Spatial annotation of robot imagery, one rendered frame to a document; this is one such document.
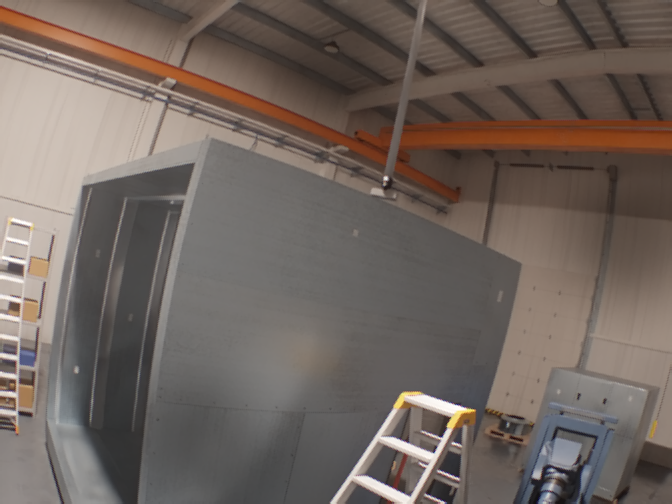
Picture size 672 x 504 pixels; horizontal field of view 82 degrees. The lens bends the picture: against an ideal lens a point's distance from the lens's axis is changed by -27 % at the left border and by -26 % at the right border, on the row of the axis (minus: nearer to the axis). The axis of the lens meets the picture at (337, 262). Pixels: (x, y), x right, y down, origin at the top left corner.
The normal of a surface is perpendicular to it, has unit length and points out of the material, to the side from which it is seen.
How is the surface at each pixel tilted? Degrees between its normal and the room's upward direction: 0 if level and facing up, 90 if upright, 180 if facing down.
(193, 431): 90
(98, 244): 90
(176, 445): 90
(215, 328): 90
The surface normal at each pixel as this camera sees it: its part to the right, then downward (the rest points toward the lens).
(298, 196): 0.63, 0.12
